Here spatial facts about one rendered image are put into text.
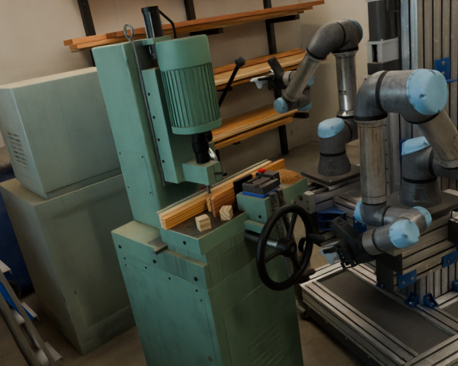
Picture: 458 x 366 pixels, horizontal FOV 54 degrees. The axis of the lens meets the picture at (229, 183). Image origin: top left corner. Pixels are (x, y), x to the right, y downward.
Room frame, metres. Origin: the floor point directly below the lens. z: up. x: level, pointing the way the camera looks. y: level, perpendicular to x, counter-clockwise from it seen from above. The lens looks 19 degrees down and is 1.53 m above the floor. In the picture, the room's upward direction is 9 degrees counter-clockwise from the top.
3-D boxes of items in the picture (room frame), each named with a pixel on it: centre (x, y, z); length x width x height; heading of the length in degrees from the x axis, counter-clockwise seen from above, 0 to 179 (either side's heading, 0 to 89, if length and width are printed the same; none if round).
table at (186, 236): (1.54, -0.06, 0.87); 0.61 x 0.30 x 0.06; 133
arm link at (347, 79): (2.03, -0.60, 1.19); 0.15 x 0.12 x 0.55; 127
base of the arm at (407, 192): (1.49, -0.68, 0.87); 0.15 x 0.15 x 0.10
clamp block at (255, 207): (1.48, -0.11, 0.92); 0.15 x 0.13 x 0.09; 133
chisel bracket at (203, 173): (1.58, 0.09, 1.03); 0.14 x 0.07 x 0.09; 43
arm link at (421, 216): (1.21, -0.51, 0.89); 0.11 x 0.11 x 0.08; 39
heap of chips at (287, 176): (1.73, -0.22, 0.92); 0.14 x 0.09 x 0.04; 43
